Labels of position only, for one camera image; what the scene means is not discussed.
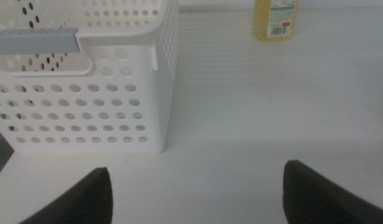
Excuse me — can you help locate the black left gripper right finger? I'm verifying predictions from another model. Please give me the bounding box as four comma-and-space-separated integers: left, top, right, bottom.
282, 159, 383, 224

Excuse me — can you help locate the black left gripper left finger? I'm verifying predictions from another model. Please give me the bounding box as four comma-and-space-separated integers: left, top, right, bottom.
18, 167, 113, 224

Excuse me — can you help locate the yellow liquid bottle white cap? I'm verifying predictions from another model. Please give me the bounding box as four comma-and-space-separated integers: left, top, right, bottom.
252, 0, 300, 42

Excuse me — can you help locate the white perforated plastic basket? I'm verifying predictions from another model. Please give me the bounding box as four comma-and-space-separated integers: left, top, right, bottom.
0, 0, 179, 154

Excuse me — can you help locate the grey basket handle strip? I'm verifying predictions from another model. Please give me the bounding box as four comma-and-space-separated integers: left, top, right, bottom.
0, 27, 81, 55

